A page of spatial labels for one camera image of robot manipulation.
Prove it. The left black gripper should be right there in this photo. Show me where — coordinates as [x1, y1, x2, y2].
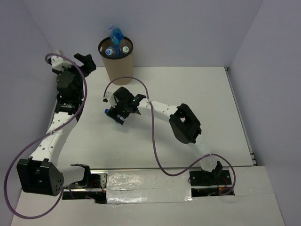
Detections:
[52, 53, 95, 99]

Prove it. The green label clear bottle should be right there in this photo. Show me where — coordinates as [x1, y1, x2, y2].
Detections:
[122, 46, 129, 54]

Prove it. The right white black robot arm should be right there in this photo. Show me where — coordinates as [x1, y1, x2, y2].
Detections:
[103, 87, 222, 186]

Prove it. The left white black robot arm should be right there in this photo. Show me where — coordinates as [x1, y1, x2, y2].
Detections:
[16, 51, 96, 196]

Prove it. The brown cardboard cylinder bin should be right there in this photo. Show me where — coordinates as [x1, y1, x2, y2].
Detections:
[98, 37, 134, 85]

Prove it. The silver foil tape sheet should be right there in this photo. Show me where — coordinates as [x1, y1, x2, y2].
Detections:
[106, 169, 192, 204]

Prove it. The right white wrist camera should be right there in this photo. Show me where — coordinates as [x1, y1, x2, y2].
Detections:
[103, 91, 117, 108]

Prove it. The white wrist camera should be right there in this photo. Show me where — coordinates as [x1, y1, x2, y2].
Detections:
[51, 56, 72, 71]
[103, 91, 117, 108]

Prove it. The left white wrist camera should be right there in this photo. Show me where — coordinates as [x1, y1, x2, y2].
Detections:
[51, 56, 72, 71]

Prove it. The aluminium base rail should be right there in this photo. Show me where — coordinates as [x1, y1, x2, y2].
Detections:
[91, 167, 202, 171]

